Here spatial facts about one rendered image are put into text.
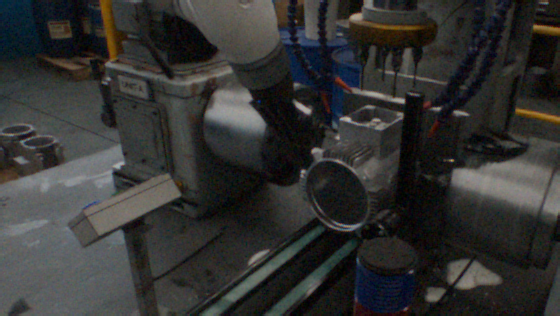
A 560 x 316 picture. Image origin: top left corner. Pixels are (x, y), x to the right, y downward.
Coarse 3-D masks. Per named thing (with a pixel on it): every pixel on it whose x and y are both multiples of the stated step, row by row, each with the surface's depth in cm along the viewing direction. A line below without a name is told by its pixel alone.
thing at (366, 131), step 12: (372, 108) 111; (348, 120) 104; (360, 120) 111; (372, 120) 112; (384, 120) 112; (396, 120) 105; (348, 132) 104; (360, 132) 102; (372, 132) 101; (384, 132) 101; (396, 132) 106; (372, 144) 102; (384, 144) 102; (396, 144) 107; (384, 156) 104
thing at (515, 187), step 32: (480, 128) 97; (448, 160) 109; (480, 160) 91; (512, 160) 89; (544, 160) 88; (448, 192) 92; (480, 192) 90; (512, 192) 87; (544, 192) 85; (448, 224) 95; (480, 224) 91; (512, 224) 88; (544, 224) 86; (512, 256) 92; (544, 256) 89
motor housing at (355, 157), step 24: (336, 144) 103; (360, 144) 102; (312, 168) 103; (336, 168) 114; (360, 168) 98; (312, 192) 107; (336, 192) 113; (360, 192) 118; (336, 216) 109; (360, 216) 109
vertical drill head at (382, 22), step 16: (384, 0) 96; (400, 0) 96; (416, 0) 98; (352, 16) 102; (368, 16) 98; (384, 16) 95; (400, 16) 95; (416, 16) 96; (352, 32) 99; (368, 32) 96; (384, 32) 94; (400, 32) 94; (416, 32) 95; (432, 32) 98; (368, 48) 102; (384, 48) 109; (400, 48) 97; (416, 48) 106; (384, 64) 112; (400, 64) 99; (416, 64) 108
